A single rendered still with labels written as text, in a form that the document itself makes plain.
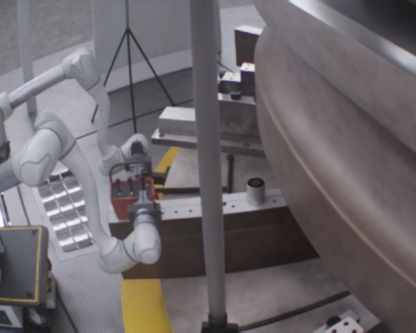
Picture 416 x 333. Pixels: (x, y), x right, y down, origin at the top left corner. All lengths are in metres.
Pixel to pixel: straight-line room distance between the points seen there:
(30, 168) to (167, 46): 3.90
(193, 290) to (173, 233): 0.32
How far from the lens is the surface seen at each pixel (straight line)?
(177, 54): 5.51
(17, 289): 2.78
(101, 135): 2.79
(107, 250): 2.09
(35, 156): 1.70
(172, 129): 3.64
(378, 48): 1.40
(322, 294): 2.59
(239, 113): 3.36
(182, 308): 2.54
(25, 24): 4.93
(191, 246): 2.56
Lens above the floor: 2.22
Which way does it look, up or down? 34 degrees down
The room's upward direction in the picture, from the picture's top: 3 degrees counter-clockwise
